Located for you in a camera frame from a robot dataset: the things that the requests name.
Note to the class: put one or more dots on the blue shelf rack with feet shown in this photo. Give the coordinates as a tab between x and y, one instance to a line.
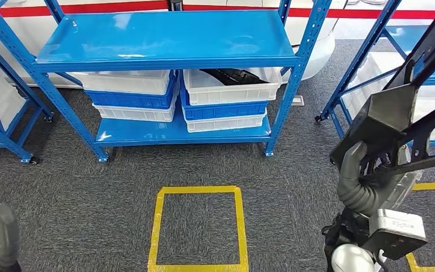
165	37

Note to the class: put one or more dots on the white floor outlet plate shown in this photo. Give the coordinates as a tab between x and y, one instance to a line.
298	100

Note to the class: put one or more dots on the black stanchion post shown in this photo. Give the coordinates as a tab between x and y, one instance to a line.
175	4

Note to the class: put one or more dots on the blue shelf rack on casters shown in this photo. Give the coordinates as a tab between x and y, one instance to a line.
352	62
22	153

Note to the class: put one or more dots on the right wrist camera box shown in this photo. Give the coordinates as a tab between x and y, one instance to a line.
394	232

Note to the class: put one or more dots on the black plastic panel part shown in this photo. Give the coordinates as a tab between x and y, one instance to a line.
379	116

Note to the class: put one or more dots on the black spare plastic part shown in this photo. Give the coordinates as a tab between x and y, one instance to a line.
236	77

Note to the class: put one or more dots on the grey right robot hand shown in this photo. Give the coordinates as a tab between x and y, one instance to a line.
352	187

